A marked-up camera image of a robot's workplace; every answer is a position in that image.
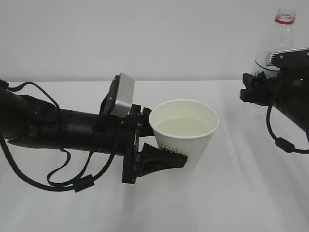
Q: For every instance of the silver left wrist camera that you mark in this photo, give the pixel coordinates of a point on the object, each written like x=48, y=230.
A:
x=119, y=99

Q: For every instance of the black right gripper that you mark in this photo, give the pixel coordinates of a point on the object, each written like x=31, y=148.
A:
x=290, y=87

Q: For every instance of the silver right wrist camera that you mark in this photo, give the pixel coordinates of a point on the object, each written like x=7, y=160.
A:
x=291, y=58

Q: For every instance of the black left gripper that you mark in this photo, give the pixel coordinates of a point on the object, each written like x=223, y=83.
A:
x=119, y=136

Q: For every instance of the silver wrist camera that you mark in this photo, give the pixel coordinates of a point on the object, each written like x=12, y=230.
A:
x=291, y=58
x=119, y=99

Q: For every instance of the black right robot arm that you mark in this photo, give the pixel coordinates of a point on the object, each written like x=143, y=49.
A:
x=299, y=116

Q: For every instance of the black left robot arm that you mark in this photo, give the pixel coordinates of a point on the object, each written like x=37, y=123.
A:
x=26, y=121

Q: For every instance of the white paper coffee cup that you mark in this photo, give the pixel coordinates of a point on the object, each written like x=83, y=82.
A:
x=185, y=127

